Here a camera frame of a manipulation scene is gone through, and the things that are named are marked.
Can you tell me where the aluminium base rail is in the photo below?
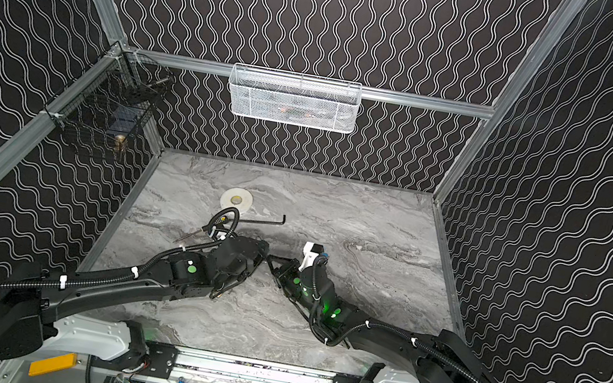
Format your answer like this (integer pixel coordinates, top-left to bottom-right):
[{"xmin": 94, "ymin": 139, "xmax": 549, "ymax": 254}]
[{"xmin": 87, "ymin": 329, "xmax": 412, "ymax": 383}]

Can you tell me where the black wire wall basket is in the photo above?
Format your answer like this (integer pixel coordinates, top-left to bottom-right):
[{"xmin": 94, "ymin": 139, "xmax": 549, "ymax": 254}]
[{"xmin": 50, "ymin": 51, "xmax": 175, "ymax": 163}]

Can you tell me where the brass padlock in basket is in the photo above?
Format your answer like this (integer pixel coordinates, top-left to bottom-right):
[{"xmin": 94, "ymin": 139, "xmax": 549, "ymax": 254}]
[{"xmin": 113, "ymin": 135, "xmax": 128, "ymax": 155}]

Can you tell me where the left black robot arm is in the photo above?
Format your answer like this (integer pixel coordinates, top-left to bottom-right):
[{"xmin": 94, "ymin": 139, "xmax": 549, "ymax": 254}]
[{"xmin": 0, "ymin": 207, "xmax": 270, "ymax": 361}]

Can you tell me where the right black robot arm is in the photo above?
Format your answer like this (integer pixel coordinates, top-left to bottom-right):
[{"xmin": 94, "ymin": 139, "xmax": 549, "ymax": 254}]
[{"xmin": 267, "ymin": 253, "xmax": 491, "ymax": 383}]

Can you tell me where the black hex key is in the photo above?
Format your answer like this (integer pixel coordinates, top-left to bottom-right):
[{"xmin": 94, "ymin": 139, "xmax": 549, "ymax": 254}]
[{"xmin": 241, "ymin": 215, "xmax": 287, "ymax": 226}]

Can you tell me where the yellow block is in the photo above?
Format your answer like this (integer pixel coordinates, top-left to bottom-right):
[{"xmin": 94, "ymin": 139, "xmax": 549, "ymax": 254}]
[{"xmin": 28, "ymin": 353, "xmax": 79, "ymax": 377}]

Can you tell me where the white mesh wall basket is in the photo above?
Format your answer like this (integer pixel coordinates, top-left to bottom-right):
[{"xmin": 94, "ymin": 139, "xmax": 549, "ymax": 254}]
[{"xmin": 228, "ymin": 63, "xmax": 363, "ymax": 134}]

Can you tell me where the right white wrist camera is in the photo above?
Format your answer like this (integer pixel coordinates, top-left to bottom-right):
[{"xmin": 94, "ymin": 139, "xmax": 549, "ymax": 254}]
[{"xmin": 299, "ymin": 242, "xmax": 327, "ymax": 272}]

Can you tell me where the white tape roll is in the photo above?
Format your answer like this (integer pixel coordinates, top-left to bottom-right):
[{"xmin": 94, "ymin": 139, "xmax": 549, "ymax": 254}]
[{"xmin": 220, "ymin": 187, "xmax": 254, "ymax": 215}]

